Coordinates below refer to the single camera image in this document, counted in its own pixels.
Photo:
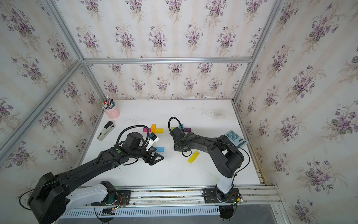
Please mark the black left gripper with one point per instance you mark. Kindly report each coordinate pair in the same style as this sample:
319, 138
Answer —
153, 161

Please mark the pink metal pen bucket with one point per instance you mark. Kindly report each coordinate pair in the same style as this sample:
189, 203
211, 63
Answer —
112, 113

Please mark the black and white stapler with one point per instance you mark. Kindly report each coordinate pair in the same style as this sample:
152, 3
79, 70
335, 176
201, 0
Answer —
106, 130

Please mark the light blue calculator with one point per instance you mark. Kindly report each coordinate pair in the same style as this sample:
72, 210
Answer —
235, 140

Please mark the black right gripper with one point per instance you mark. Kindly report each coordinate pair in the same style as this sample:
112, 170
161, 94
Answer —
175, 145

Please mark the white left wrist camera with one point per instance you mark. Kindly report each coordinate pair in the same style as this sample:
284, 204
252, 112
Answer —
153, 138

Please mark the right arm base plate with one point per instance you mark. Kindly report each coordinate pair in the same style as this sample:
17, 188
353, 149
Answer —
214, 195

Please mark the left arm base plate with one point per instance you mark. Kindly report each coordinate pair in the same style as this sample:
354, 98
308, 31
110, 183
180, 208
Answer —
120, 198

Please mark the lemon yellow block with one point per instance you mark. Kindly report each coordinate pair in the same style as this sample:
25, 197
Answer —
193, 157

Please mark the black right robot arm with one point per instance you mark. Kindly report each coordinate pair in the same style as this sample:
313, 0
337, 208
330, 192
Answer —
226, 157

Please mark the aluminium front rail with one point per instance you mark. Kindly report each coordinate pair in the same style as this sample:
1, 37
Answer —
152, 196

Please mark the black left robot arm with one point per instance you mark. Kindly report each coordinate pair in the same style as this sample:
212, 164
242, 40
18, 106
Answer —
56, 194

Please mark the light blue wooden block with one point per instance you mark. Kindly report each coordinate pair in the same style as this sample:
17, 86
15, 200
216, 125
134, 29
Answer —
160, 149

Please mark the orange-yellow wooden block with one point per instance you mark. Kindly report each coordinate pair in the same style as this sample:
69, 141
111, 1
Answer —
153, 128

